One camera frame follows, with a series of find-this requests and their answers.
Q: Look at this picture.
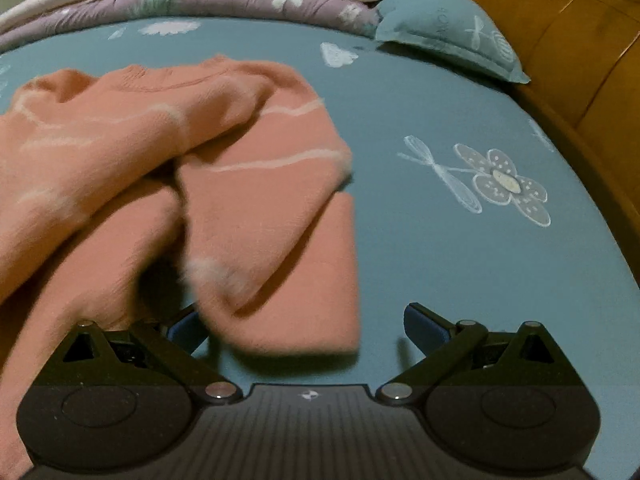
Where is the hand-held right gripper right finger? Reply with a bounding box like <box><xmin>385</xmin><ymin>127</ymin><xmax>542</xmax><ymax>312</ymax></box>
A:
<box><xmin>375</xmin><ymin>302</ymin><xmax>581</xmax><ymax>406</ymax></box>

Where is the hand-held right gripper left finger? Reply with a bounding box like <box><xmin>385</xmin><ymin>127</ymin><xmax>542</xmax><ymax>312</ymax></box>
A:
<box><xmin>50</xmin><ymin>305</ymin><xmax>246</xmax><ymax>406</ymax></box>

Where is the pink striped knit sweater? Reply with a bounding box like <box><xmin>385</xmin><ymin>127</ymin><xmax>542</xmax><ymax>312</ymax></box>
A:
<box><xmin>0</xmin><ymin>55</ymin><xmax>363</xmax><ymax>480</ymax></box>

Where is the blue pillow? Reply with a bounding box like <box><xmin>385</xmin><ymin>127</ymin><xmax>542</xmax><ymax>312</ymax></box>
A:
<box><xmin>375</xmin><ymin>0</ymin><xmax>532</xmax><ymax>85</ymax></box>

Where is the wooden headboard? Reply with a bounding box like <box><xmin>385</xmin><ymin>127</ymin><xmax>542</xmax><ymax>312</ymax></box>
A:
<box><xmin>452</xmin><ymin>0</ymin><xmax>640</xmax><ymax>291</ymax></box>

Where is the purple floral quilt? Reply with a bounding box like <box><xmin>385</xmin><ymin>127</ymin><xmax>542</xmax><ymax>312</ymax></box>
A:
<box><xmin>0</xmin><ymin>0</ymin><xmax>383</xmax><ymax>53</ymax></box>

